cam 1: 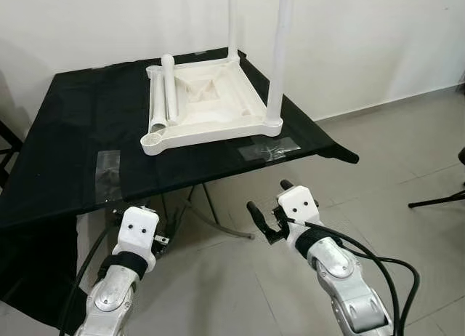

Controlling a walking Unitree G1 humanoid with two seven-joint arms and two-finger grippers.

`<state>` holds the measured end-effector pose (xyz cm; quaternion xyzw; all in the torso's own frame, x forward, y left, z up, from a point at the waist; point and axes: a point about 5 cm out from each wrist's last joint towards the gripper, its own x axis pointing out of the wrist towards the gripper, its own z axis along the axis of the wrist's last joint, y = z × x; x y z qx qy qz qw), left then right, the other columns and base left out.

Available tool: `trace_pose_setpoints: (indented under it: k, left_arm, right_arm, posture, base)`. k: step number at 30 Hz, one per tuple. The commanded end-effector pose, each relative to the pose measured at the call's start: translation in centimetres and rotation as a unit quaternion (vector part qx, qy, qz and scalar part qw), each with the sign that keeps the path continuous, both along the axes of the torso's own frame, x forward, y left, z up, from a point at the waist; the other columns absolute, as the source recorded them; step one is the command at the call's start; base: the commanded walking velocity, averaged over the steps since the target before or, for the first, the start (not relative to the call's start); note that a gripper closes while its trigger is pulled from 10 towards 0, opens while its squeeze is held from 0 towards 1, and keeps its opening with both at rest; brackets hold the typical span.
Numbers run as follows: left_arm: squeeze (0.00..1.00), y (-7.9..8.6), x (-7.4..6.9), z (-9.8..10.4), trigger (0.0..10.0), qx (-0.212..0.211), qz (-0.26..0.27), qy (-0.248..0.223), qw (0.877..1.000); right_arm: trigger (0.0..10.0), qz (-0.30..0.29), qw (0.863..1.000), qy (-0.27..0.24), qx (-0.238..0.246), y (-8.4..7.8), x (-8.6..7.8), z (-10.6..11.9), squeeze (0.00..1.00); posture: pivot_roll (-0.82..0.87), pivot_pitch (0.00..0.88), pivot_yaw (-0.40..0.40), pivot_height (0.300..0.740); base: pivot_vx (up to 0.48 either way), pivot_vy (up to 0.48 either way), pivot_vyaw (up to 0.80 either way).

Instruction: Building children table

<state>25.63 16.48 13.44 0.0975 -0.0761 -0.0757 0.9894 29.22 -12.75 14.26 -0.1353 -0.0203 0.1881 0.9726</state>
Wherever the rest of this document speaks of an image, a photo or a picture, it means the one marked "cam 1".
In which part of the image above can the black round stool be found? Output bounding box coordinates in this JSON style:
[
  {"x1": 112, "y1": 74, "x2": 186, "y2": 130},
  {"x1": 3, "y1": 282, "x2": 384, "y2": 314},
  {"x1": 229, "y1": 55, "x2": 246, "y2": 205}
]
[{"x1": 0, "y1": 118, "x2": 23, "y2": 188}]

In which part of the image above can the black folding chair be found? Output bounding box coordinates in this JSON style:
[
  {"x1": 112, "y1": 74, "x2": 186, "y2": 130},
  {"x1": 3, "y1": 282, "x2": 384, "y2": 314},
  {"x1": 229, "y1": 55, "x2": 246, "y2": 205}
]
[{"x1": 407, "y1": 147, "x2": 465, "y2": 209}]

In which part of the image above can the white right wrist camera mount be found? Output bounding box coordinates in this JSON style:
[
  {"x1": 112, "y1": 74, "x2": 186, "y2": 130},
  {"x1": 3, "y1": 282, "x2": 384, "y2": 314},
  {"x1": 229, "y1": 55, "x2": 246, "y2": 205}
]
[{"x1": 276, "y1": 185, "x2": 320, "y2": 249}]

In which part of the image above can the white plastic table top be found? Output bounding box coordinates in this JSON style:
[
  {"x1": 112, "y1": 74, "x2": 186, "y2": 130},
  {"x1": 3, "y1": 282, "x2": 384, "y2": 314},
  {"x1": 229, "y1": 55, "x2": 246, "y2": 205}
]
[{"x1": 140, "y1": 49, "x2": 286, "y2": 156}]

